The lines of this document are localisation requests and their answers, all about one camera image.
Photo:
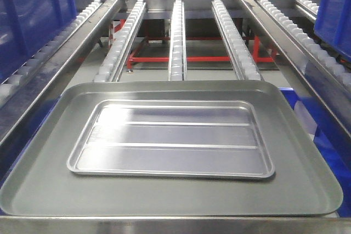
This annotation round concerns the steel divider rail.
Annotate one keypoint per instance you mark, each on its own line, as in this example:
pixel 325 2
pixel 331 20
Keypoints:
pixel 82 40
pixel 327 97

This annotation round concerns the blue crate upper left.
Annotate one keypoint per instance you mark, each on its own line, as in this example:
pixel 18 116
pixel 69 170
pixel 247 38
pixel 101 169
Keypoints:
pixel 27 25

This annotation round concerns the blue bin under tray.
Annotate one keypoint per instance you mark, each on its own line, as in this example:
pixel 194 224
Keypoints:
pixel 329 139

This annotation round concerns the left steel divider rail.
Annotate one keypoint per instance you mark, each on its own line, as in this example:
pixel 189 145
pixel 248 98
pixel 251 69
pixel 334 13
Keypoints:
pixel 82 40

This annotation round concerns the red metal floor frame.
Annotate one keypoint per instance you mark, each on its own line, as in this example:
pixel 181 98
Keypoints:
pixel 203 43

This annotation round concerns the right centre roller track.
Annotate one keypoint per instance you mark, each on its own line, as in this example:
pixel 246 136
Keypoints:
pixel 241 59

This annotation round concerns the middle roller track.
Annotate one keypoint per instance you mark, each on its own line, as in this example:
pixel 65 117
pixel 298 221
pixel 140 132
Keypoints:
pixel 177 63

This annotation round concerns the blue crate upper right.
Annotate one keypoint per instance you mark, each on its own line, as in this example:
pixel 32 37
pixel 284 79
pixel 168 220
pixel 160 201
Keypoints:
pixel 333 25

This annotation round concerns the left centre roller track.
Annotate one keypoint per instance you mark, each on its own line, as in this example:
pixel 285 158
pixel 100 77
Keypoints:
pixel 112 66

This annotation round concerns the far left roller track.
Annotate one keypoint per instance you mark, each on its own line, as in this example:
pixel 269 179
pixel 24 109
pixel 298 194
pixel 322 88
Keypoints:
pixel 27 69

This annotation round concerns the small silver metal tray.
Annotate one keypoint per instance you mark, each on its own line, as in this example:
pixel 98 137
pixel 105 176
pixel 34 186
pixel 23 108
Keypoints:
pixel 172 138

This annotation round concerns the far right roller track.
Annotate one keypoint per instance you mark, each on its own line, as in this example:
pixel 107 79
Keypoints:
pixel 304 39

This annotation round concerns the right steel divider rail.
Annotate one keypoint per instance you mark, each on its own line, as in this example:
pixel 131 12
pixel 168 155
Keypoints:
pixel 327 97

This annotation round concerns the front steel shelf edge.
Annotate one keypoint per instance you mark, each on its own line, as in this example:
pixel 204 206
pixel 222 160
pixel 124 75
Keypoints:
pixel 130 224

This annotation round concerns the roller track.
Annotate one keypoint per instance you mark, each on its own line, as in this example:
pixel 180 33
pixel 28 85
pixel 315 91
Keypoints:
pixel 241 59
pixel 112 66
pixel 27 69
pixel 177 63
pixel 304 39

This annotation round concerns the blue crate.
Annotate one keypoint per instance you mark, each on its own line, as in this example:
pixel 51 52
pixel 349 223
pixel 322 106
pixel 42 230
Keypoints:
pixel 333 25
pixel 27 25

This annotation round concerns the large grey serving tray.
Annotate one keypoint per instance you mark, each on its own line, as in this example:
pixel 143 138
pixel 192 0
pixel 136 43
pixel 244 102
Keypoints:
pixel 41 184

